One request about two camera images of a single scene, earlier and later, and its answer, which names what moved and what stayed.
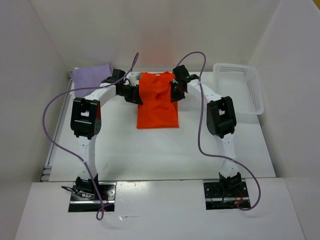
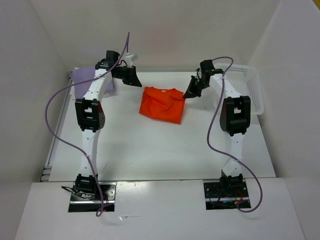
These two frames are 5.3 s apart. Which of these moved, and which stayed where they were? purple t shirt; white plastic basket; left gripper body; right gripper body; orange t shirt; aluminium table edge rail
Moved: right gripper body; left gripper body; orange t shirt
Stayed: white plastic basket; aluminium table edge rail; purple t shirt
